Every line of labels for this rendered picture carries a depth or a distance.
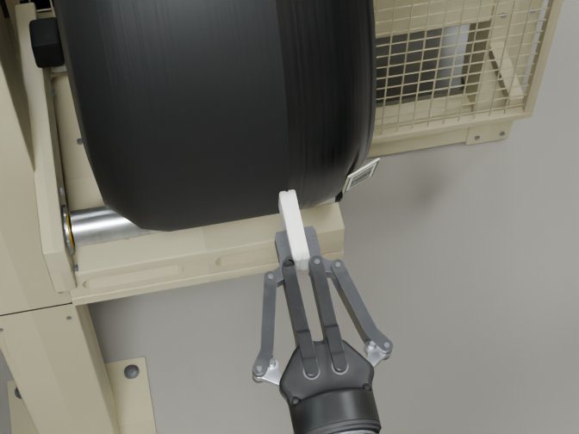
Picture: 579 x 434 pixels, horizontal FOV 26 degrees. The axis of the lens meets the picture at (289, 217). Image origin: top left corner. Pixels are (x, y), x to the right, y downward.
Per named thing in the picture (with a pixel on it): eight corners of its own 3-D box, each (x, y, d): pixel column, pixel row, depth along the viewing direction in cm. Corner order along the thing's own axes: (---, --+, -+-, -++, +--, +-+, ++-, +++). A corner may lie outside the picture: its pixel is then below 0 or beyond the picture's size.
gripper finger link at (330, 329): (333, 371, 109) (348, 368, 109) (309, 253, 113) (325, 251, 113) (329, 384, 112) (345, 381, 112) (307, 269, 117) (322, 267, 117)
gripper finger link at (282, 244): (296, 286, 115) (264, 292, 114) (286, 236, 117) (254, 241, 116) (297, 280, 113) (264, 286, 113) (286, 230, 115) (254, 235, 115)
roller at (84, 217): (59, 220, 152) (60, 207, 156) (66, 254, 154) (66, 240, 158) (340, 172, 156) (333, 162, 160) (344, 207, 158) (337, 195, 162)
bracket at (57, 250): (54, 294, 156) (41, 254, 148) (26, 51, 177) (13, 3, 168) (82, 289, 156) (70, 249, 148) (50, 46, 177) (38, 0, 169)
